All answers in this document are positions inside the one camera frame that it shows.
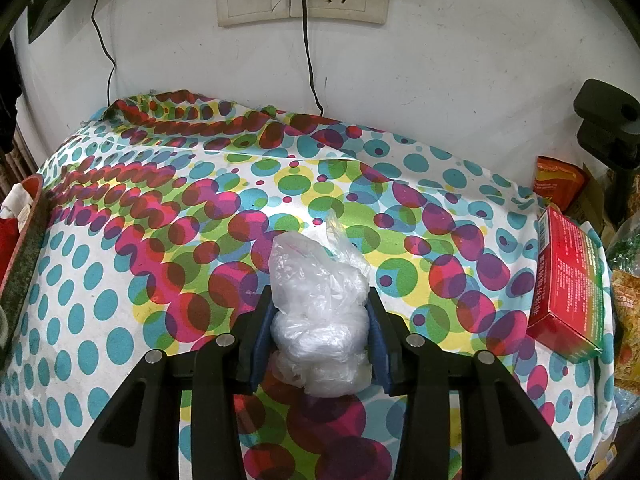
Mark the polka dot tablecloth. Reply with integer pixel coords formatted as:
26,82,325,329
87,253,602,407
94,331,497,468
0,89,621,480

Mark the red sock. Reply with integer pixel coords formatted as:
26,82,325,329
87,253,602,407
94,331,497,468
0,215,26,286

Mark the round red tray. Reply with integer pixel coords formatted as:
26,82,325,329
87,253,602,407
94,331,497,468
0,175,51,366

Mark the clear plastic bag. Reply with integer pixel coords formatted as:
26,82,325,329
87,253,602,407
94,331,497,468
267,210,386,398

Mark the large white sock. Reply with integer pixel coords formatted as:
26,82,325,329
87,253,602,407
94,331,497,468
0,182,36,226

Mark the red and green box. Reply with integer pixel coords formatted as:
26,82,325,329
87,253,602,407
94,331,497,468
525,205,608,363

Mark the black adapter cable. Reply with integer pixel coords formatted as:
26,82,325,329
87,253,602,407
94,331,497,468
300,0,326,117

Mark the orange red snack bag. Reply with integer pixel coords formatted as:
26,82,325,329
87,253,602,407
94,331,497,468
532,156,588,213

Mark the black clamp stand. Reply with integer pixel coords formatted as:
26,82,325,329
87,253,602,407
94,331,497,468
572,78,640,221

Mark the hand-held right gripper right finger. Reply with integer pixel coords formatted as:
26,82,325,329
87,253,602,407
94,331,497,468
366,291,571,480

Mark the pile of snack packets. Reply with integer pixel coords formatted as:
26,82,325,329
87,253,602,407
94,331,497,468
600,160,640,411

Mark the black television cable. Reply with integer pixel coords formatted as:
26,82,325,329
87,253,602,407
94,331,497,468
90,0,118,107

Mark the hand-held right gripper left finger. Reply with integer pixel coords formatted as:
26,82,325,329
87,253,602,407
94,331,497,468
60,290,275,480

